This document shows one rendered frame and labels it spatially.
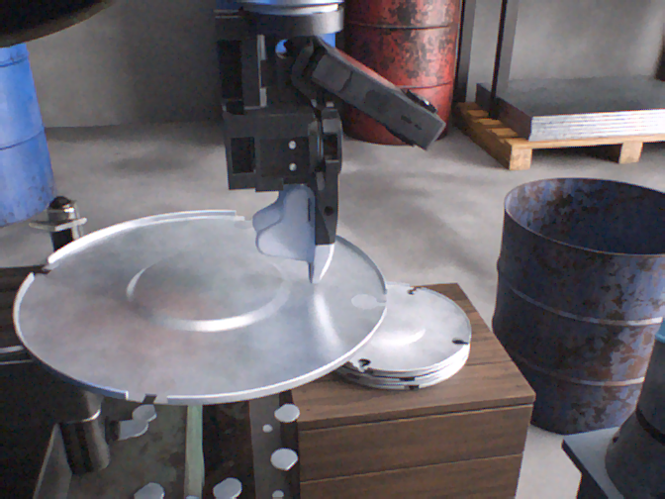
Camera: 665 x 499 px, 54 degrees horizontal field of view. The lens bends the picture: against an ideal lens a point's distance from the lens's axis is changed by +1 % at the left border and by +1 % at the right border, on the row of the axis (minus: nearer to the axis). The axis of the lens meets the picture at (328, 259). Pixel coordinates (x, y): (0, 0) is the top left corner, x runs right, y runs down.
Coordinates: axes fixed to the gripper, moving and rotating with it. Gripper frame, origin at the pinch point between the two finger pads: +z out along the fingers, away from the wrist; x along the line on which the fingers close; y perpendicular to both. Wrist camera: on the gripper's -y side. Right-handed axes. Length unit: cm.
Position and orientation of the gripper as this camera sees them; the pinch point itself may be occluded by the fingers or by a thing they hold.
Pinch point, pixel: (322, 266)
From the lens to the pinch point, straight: 53.1
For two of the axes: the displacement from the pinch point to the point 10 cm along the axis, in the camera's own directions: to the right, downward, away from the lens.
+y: -9.9, 0.8, -1.5
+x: 1.7, 4.6, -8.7
